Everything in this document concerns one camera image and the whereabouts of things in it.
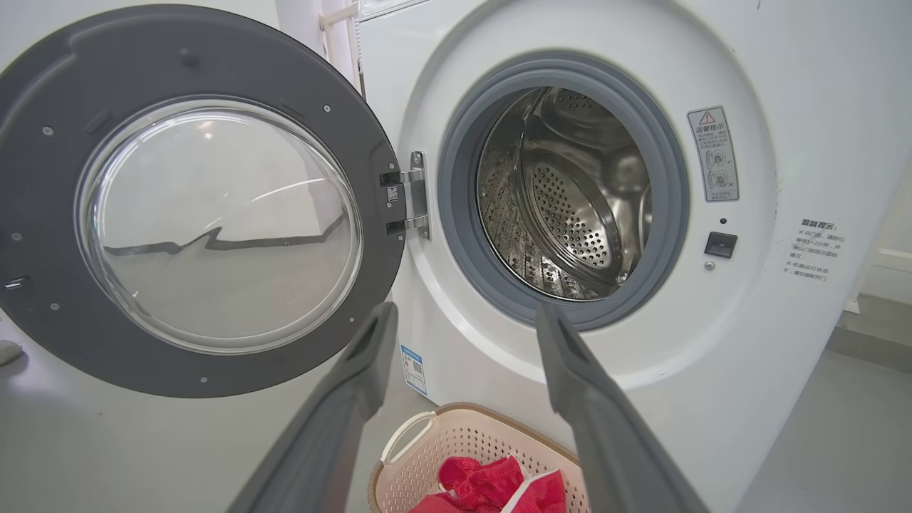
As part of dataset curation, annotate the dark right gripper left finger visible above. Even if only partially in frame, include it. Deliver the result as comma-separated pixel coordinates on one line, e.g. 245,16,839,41
228,301,399,513

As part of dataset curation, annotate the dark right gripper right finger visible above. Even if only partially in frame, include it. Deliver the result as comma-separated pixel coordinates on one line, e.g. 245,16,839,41
534,302,710,513

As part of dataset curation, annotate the red garment with white trim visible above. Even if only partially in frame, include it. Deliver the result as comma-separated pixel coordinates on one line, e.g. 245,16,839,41
408,456,569,513

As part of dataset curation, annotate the dark grey round glass door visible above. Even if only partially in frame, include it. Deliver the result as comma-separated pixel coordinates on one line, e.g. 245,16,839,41
0,4,408,398

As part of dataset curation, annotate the cream perforated laundry basket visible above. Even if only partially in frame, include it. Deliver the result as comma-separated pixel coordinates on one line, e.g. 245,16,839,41
368,403,592,513

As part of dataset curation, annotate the white front-load washing machine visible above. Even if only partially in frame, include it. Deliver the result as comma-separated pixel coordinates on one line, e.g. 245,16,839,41
356,0,912,513

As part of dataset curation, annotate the steel washing drum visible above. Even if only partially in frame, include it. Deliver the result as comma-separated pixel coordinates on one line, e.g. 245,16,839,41
476,87,653,301

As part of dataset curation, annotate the metal door hinge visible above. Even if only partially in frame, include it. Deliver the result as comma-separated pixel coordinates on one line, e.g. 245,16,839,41
380,150,432,241

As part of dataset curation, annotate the grey rubber door seal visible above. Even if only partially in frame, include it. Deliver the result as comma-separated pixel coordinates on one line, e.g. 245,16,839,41
437,53,690,332

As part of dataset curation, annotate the blue energy label sticker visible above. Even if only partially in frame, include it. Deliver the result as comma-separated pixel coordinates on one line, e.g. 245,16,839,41
400,345,428,398

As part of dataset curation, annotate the grey warning sticker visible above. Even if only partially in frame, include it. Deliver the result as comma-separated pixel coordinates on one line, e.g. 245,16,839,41
688,105,740,202

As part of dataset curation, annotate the white wall pipe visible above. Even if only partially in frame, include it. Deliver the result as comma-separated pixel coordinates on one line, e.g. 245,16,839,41
318,2,366,97

